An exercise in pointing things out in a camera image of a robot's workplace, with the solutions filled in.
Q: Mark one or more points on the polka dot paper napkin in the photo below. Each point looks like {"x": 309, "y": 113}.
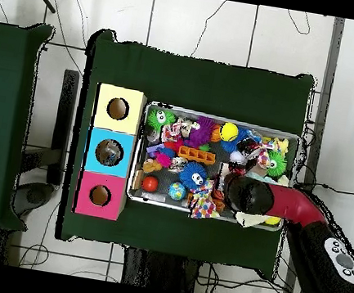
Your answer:
{"x": 202, "y": 203}

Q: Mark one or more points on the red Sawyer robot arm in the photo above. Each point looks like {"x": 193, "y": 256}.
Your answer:
{"x": 293, "y": 204}

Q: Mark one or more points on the wooden three-hole box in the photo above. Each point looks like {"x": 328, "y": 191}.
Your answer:
{"x": 102, "y": 118}

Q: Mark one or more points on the purple spiky toy with eyes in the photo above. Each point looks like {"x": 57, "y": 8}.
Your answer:
{"x": 202, "y": 132}

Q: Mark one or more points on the blue spiky ball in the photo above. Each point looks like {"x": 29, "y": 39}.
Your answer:
{"x": 192, "y": 175}

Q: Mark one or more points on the green spiky toy with eyes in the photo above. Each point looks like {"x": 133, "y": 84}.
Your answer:
{"x": 159, "y": 119}

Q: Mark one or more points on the globe print ball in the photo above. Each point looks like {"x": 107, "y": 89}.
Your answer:
{"x": 177, "y": 191}

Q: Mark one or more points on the red rubber ball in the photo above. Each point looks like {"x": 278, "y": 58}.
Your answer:
{"x": 149, "y": 184}

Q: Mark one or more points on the yellow smiley ball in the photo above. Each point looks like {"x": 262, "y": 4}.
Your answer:
{"x": 229, "y": 132}

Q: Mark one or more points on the crushed black can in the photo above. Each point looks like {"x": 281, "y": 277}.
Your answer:
{"x": 236, "y": 169}

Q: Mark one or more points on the crushed silver can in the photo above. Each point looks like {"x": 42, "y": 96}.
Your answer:
{"x": 246, "y": 146}

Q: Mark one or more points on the cream knitted cloth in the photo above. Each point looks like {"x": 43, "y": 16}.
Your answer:
{"x": 251, "y": 219}

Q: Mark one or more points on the grey chair base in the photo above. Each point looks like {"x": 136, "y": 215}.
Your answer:
{"x": 33, "y": 195}

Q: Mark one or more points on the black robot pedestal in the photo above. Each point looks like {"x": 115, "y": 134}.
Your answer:
{"x": 157, "y": 272}

